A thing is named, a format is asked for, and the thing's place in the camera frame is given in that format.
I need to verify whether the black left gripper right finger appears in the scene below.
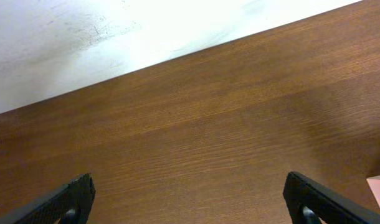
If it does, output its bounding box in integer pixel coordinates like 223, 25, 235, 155
283, 171, 380, 224

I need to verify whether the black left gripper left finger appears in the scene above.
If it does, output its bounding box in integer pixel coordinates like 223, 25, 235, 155
0, 174, 95, 224

